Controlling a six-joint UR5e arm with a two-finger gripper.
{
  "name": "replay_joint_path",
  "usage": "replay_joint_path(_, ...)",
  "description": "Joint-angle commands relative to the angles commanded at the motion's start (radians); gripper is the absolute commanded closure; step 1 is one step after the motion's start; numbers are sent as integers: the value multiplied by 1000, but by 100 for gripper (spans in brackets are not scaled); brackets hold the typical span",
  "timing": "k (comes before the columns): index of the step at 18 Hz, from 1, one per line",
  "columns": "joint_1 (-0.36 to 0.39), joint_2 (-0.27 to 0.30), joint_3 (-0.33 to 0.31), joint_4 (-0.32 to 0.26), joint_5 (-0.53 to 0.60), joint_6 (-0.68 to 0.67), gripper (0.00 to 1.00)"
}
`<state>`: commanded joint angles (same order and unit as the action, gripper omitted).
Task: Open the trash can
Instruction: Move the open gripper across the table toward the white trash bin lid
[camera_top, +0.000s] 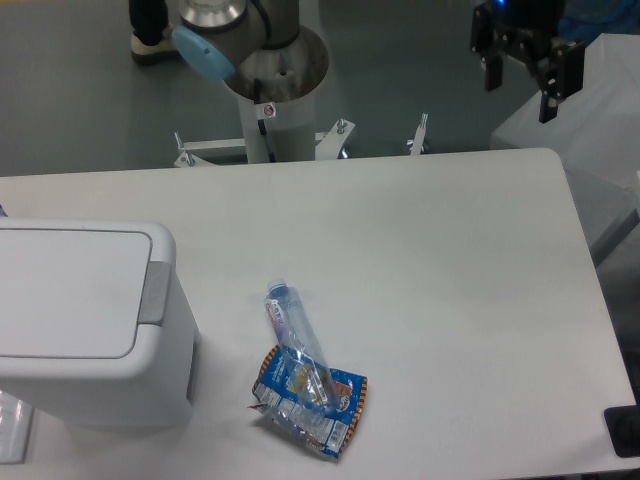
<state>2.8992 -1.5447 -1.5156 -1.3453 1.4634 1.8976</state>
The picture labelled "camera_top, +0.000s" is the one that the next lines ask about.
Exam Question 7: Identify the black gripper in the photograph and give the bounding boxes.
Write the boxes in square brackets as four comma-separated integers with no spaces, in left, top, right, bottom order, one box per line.
[470,1,586,124]

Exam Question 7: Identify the white push-top trash can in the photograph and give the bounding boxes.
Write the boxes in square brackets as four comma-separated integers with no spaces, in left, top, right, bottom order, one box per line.
[1,218,201,428]

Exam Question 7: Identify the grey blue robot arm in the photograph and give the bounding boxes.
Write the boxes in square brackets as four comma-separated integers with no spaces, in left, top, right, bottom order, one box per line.
[172,1,586,123]

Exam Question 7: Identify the blue plastic bag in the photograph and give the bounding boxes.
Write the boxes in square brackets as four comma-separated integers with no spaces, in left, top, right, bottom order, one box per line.
[558,1,639,43]

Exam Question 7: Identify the white covered side table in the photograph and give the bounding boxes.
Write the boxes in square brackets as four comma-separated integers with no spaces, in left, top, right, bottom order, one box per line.
[490,34,639,264]

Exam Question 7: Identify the clear crushed plastic bottle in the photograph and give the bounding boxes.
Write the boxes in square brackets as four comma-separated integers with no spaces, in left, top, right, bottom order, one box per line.
[264,279,340,415]

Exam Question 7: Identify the person's leg and shoe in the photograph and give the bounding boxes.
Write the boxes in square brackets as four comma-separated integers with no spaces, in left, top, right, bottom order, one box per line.
[128,0,180,66]

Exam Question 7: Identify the black device at edge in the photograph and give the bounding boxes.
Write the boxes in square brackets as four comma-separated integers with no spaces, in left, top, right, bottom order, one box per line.
[604,405,639,458]

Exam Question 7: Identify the blue snack wrapper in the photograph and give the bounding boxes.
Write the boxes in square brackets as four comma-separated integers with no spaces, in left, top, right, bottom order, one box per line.
[250,346,368,460]

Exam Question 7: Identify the clear plastic sheet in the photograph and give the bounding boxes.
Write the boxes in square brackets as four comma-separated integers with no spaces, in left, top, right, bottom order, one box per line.
[1,391,34,465]

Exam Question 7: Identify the white metal base frame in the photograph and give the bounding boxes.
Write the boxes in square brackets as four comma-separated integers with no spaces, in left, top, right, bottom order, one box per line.
[172,112,431,169]

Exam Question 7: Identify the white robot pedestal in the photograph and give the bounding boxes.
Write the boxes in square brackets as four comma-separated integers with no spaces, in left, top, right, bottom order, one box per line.
[236,93,316,164]

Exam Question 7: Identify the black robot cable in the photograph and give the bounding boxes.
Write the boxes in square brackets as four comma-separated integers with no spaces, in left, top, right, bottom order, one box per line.
[252,77,277,164]

